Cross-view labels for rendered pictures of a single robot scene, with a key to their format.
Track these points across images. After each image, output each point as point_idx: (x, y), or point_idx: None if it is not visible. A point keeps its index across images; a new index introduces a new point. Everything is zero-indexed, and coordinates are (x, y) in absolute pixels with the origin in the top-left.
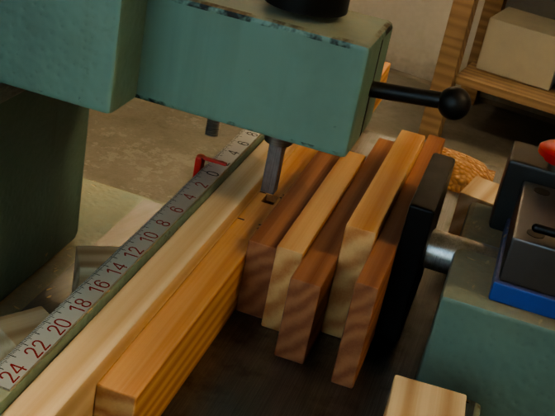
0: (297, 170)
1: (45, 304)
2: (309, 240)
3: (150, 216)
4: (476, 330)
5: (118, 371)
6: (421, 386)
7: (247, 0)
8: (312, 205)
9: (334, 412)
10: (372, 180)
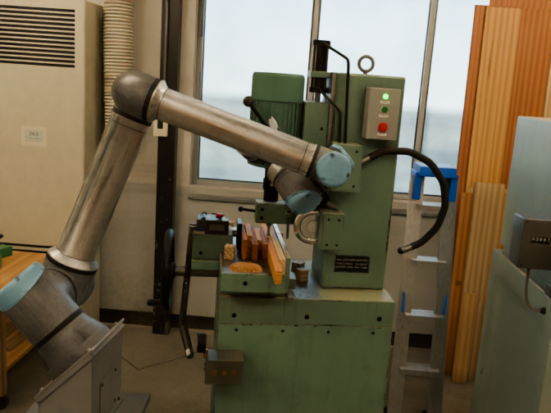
0: (268, 242)
1: (308, 278)
2: (254, 229)
3: (314, 295)
4: None
5: (264, 224)
6: None
7: (280, 201)
8: (258, 232)
9: None
10: (250, 228)
